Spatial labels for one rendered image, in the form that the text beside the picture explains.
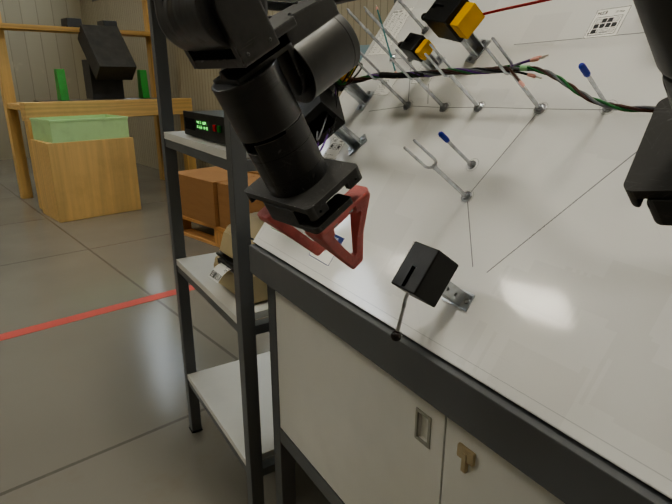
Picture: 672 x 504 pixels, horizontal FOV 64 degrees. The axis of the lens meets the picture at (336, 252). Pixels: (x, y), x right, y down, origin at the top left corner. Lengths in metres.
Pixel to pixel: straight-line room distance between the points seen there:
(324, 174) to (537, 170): 0.37
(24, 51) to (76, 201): 4.95
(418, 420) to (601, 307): 0.34
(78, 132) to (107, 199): 0.64
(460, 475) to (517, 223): 0.36
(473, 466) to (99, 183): 4.84
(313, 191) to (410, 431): 0.52
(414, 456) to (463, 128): 0.52
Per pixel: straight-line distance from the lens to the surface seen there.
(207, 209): 4.12
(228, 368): 1.96
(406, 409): 0.87
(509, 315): 0.68
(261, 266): 1.14
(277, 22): 0.46
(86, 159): 5.28
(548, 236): 0.71
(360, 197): 0.47
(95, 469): 2.04
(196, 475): 1.91
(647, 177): 0.30
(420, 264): 0.66
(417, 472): 0.91
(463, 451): 0.79
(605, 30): 0.88
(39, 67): 9.97
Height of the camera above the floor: 1.21
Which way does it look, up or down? 18 degrees down
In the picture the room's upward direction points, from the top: straight up
